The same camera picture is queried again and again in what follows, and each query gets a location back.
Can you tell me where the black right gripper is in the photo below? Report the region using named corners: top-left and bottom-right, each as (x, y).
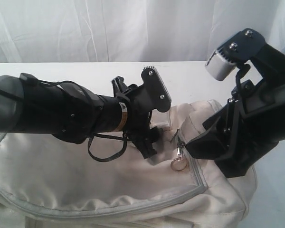
top-left (187, 61), bottom-right (285, 178)

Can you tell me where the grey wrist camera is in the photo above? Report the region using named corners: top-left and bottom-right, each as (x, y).
top-left (141, 66), bottom-right (171, 113)
top-left (205, 28), bottom-right (266, 81)

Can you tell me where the cream duffel bag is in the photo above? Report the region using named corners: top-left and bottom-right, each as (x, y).
top-left (0, 100), bottom-right (257, 228)

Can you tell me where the gold zipper pull ring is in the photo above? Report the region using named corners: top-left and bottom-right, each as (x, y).
top-left (170, 158), bottom-right (188, 172)

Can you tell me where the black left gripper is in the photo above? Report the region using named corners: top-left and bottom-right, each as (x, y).
top-left (111, 76), bottom-right (163, 159)

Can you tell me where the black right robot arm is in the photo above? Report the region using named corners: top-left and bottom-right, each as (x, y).
top-left (185, 45), bottom-right (285, 178)

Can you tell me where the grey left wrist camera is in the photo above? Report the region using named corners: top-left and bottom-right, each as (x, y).
top-left (141, 66), bottom-right (171, 113)

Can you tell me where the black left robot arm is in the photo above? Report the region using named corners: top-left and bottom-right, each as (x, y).
top-left (0, 70), bottom-right (171, 158)

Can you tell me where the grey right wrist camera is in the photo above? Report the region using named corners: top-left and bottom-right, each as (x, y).
top-left (205, 28), bottom-right (266, 81)

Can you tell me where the white backdrop curtain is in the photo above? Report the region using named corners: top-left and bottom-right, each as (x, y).
top-left (0, 0), bottom-right (285, 63)

